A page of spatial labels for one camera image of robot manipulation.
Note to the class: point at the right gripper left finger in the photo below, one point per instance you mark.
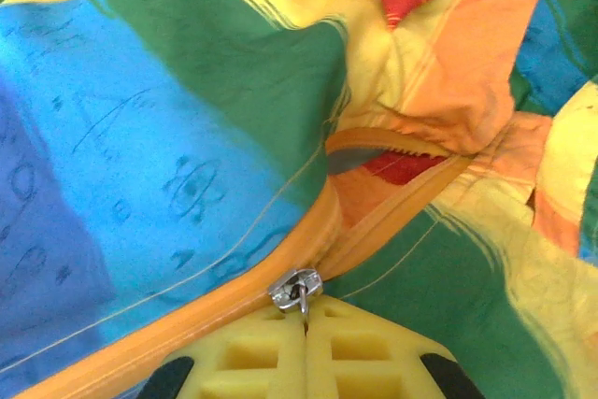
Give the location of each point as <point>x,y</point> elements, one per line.
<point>252,357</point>

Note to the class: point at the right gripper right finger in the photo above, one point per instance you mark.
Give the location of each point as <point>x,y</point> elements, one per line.
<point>369,361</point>

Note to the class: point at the silver zipper slider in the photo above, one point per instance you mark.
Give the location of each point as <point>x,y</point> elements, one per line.
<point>292,288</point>

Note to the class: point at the rainbow striped hooded jacket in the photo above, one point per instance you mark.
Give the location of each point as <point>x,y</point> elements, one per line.
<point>140,137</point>

